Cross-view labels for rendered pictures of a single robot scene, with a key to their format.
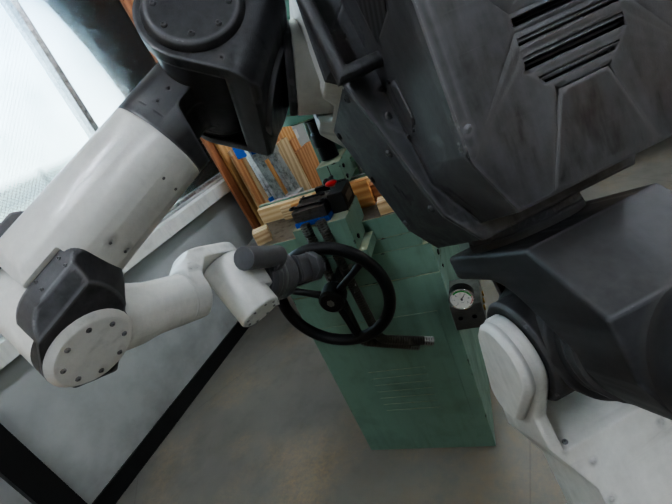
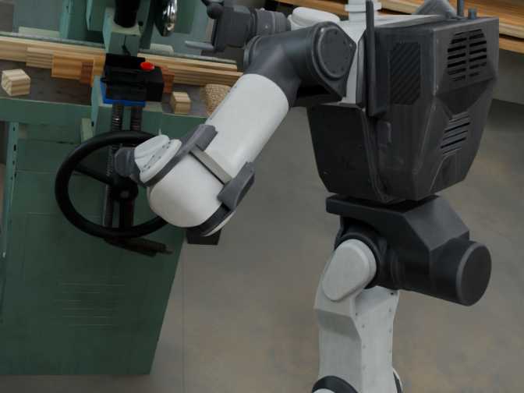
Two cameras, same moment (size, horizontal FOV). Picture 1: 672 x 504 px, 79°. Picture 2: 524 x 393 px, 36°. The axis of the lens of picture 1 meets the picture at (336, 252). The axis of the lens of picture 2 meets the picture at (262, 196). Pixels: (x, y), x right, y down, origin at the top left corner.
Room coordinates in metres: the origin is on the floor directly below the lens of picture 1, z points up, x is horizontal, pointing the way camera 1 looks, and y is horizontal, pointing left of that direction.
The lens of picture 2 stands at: (-0.33, 0.89, 1.82)
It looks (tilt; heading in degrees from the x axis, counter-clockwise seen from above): 34 degrees down; 312
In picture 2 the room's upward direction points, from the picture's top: 17 degrees clockwise
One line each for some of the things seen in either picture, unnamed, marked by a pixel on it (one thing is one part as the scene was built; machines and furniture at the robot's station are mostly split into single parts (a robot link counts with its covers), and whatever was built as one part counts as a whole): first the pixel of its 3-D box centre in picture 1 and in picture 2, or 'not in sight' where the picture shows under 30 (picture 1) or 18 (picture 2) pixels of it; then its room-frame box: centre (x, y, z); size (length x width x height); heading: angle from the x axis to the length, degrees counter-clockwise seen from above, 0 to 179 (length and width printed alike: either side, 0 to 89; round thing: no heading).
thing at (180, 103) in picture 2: (385, 204); (180, 102); (0.95, -0.16, 0.92); 0.04 x 0.04 x 0.03; 71
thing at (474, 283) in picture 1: (468, 302); (202, 218); (0.89, -0.27, 0.58); 0.12 x 0.08 x 0.08; 156
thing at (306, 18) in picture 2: not in sight; (316, 33); (0.81, -0.39, 1.15); 0.13 x 0.07 x 0.09; 57
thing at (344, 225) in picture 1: (331, 228); (125, 110); (0.95, -0.01, 0.91); 0.15 x 0.14 x 0.09; 66
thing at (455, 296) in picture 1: (462, 298); not in sight; (0.83, -0.24, 0.65); 0.06 x 0.04 x 0.08; 66
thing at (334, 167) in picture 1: (338, 170); (121, 36); (1.15, -0.10, 0.99); 0.14 x 0.07 x 0.09; 156
